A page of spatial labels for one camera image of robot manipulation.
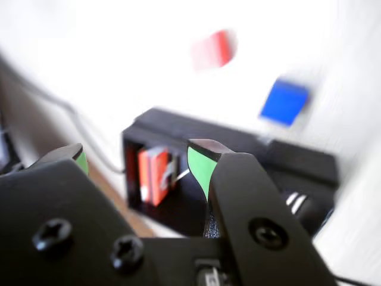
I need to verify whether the black open cardboard box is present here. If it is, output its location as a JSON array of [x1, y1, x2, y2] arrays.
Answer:
[[121, 125, 337, 236]]

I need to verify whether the red wooden cube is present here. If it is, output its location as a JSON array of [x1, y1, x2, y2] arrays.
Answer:
[[192, 29, 239, 71]]

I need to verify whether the orange matchbox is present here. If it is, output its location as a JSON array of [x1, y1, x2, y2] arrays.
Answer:
[[137, 146, 179, 207]]

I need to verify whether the blue wooden cube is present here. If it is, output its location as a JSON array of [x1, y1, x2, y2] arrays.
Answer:
[[258, 77, 310, 129]]

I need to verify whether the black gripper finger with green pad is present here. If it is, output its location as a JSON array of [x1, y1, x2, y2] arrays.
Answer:
[[186, 138, 338, 286], [0, 142, 160, 286]]

